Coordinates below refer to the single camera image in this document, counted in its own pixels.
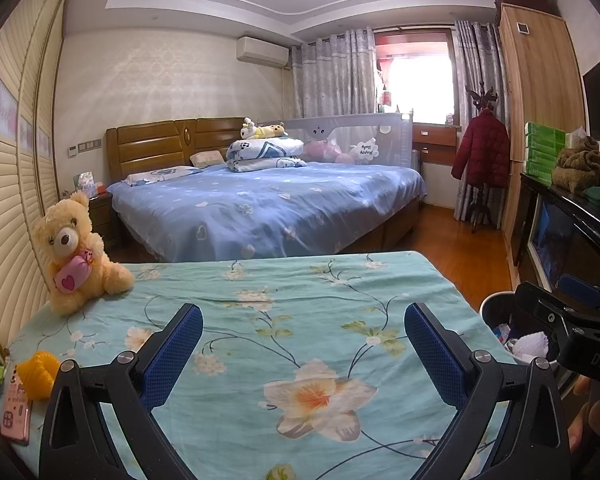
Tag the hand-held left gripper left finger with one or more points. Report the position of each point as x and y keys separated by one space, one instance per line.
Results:
x=172 y=355

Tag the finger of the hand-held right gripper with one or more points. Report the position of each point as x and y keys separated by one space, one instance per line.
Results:
x=550 y=312
x=587 y=287

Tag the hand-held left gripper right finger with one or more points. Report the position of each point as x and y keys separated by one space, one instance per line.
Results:
x=432 y=355

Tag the white bin with black liner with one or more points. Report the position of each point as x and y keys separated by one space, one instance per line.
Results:
x=490 y=310

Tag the person's right hand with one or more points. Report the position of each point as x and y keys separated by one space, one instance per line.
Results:
x=577 y=430

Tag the dark green cloth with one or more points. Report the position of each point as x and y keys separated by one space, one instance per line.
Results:
x=597 y=196

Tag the black cabinet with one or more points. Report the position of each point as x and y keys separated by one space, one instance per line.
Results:
x=530 y=210

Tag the brown fluffy cloth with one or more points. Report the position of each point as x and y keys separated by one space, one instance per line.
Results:
x=577 y=167

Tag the floral turquoise tablecloth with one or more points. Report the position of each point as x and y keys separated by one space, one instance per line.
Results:
x=305 y=310

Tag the flat yellow foam net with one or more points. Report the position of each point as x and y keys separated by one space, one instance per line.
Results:
x=37 y=375

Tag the stack of green boxes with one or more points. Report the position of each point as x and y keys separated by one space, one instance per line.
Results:
x=544 y=152

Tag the wooden nightstand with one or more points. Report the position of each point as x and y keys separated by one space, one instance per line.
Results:
x=102 y=222

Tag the beige teddy bear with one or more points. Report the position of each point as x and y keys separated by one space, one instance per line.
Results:
x=75 y=230

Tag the phone with pink case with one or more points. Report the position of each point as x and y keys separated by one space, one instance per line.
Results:
x=15 y=415

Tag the bed with blue sheet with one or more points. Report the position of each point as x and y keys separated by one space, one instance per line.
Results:
x=260 y=205

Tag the dark red coat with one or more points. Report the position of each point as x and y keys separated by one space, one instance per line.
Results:
x=480 y=147

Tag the blue pillow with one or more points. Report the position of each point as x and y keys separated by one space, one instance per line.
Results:
x=160 y=175

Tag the shiny patterned bag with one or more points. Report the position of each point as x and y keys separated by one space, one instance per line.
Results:
x=85 y=182

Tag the pink pillow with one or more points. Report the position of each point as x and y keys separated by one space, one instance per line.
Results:
x=207 y=159

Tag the wooden wardrobe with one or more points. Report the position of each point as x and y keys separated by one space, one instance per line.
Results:
x=535 y=85

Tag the wooden desk with drawers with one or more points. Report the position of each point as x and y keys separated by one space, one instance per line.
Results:
x=432 y=137

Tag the wooden headboard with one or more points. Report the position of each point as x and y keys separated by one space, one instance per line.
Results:
x=150 y=145

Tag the cream louvered closet doors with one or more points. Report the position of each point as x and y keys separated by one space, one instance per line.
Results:
x=15 y=210

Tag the wooden coat rack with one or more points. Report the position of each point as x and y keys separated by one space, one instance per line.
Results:
x=481 y=95

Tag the folded blue and white quilt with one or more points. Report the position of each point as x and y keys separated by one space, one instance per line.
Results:
x=265 y=152

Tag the pink plush toys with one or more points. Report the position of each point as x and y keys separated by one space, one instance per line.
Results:
x=327 y=151

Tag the yellow plush toy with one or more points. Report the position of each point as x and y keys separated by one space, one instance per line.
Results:
x=262 y=130

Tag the grey patterned curtain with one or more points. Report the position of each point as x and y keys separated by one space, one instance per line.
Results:
x=332 y=72
x=472 y=60

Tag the window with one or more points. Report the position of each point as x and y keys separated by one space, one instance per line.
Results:
x=420 y=80

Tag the white air conditioner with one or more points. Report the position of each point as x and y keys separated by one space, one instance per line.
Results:
x=262 y=51

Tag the wall switch panel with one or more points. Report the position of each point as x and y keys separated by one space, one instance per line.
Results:
x=85 y=146

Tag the grey mesh bed rail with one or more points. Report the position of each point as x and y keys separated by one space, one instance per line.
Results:
x=340 y=127

